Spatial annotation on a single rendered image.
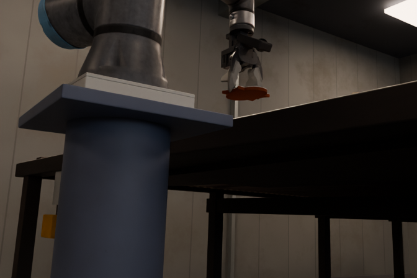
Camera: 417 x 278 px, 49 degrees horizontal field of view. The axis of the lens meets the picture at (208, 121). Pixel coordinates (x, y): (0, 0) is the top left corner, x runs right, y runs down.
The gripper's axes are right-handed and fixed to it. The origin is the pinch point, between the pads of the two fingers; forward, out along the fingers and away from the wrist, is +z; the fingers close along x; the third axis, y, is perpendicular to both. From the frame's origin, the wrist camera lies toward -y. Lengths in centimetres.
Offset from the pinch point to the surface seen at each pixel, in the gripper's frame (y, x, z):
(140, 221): -31, 49, 37
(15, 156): 268, -7, -17
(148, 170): -31, 48, 30
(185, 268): 261, -162, 67
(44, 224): 75, 28, 36
